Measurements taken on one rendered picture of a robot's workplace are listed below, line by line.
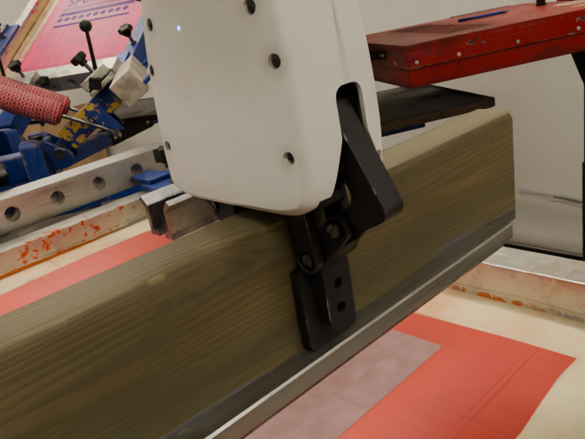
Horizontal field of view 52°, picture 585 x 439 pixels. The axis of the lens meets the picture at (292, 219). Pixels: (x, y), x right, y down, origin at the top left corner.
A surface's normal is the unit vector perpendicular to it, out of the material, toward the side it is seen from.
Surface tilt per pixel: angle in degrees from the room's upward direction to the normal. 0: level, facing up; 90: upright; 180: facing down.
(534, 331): 0
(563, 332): 0
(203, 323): 90
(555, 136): 90
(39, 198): 90
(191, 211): 90
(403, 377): 0
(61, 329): 64
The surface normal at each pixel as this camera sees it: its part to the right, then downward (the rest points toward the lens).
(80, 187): 0.68, 0.14
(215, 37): -0.69, 0.32
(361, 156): 0.52, -0.32
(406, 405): -0.17, -0.92
